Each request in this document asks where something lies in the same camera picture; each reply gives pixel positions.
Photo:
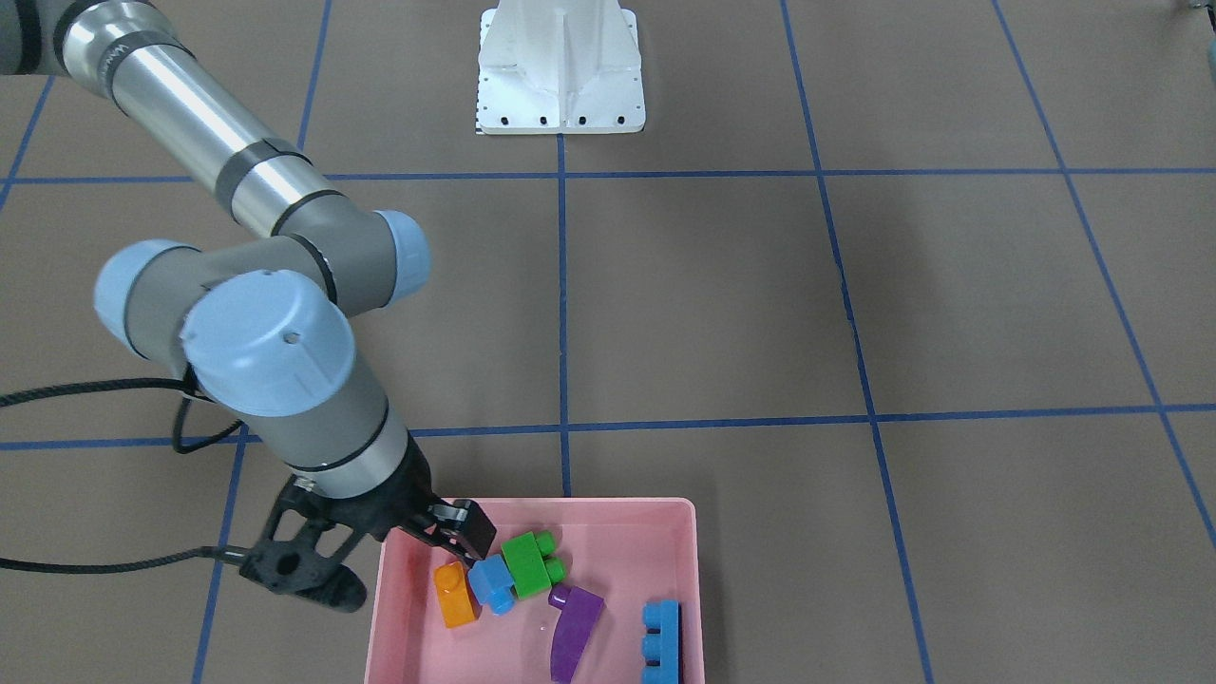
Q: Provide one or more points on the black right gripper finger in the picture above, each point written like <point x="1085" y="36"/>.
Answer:
<point x="467" y="547"/>
<point x="461" y="515"/>

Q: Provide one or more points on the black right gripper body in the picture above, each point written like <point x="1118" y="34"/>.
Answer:
<point x="397" y="496"/>

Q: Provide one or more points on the small blue stud block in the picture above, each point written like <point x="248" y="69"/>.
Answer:
<point x="492" y="584"/>

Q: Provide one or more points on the green stud block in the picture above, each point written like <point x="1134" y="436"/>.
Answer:
<point x="532" y="560"/>

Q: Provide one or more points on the orange sloped block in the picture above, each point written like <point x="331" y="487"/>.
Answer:
<point x="456" y="600"/>

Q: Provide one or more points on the purple sloped block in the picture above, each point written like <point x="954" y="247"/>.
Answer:
<point x="580" y="612"/>

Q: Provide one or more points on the long blue stud block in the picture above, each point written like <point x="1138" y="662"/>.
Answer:
<point x="661" y="643"/>

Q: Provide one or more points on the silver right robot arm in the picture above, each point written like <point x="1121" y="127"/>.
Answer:
<point x="264" y="328"/>

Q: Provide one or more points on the pink plastic box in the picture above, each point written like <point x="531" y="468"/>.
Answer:
<point x="629" y="551"/>

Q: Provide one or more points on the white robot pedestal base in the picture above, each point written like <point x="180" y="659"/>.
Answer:
<point x="559" y="68"/>

